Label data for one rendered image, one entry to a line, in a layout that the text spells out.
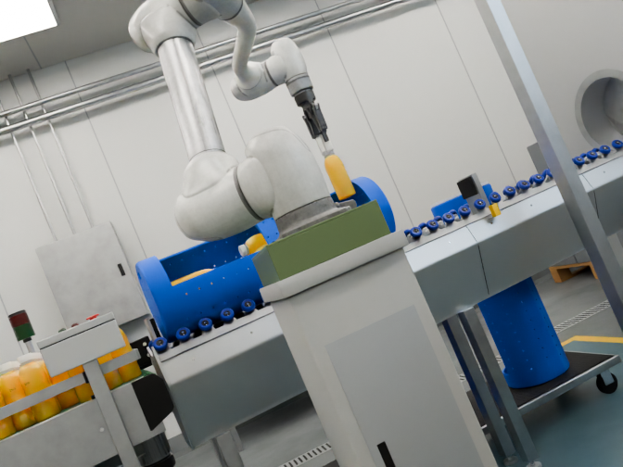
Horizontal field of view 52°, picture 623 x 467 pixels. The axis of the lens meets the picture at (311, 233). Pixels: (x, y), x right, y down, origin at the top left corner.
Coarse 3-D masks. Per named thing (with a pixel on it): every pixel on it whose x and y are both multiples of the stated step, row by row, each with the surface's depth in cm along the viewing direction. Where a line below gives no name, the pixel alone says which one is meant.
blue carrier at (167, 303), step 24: (360, 192) 239; (384, 216) 222; (240, 240) 229; (144, 264) 200; (168, 264) 218; (192, 264) 223; (216, 264) 228; (240, 264) 203; (144, 288) 209; (168, 288) 195; (192, 288) 197; (216, 288) 200; (240, 288) 203; (168, 312) 194; (192, 312) 198; (216, 312) 203; (168, 336) 199
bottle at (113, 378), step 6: (108, 354) 185; (102, 360) 183; (108, 372) 183; (114, 372) 184; (108, 378) 183; (114, 378) 184; (120, 378) 185; (108, 384) 182; (114, 384) 183; (120, 384) 184
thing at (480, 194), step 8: (472, 176) 247; (464, 184) 251; (472, 184) 247; (480, 184) 248; (464, 192) 252; (472, 192) 248; (480, 192) 247; (472, 200) 253; (488, 200) 247; (472, 208) 255
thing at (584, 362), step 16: (576, 352) 291; (576, 368) 270; (592, 368) 263; (608, 368) 264; (544, 384) 268; (560, 384) 260; (576, 384) 260; (608, 384) 267; (528, 400) 256; (544, 400) 256; (480, 416) 262; (336, 464) 278
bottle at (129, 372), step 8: (120, 328) 192; (128, 344) 191; (112, 352) 188; (120, 352) 188; (136, 360) 192; (120, 368) 188; (128, 368) 188; (136, 368) 190; (128, 376) 188; (136, 376) 189
